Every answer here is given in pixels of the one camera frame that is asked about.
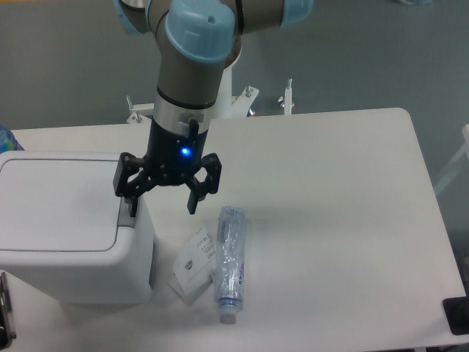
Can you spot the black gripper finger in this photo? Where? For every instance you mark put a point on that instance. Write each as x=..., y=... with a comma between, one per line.
x=133, y=177
x=200, y=189

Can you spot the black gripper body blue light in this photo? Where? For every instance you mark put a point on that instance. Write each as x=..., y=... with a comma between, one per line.
x=171, y=157

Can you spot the white push-lid trash can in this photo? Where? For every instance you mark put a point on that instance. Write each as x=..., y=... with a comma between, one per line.
x=66, y=233

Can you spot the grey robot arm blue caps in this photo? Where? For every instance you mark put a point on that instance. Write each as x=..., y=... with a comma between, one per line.
x=197, y=41

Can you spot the crushed clear plastic bottle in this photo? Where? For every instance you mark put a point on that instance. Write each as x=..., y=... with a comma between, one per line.
x=230, y=264

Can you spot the white paper packet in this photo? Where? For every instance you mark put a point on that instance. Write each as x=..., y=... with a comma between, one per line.
x=193, y=269

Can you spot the black clamp table corner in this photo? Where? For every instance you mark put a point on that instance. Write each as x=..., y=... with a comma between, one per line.
x=456, y=310

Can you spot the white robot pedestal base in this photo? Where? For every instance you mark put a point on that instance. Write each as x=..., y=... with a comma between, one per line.
x=228, y=105

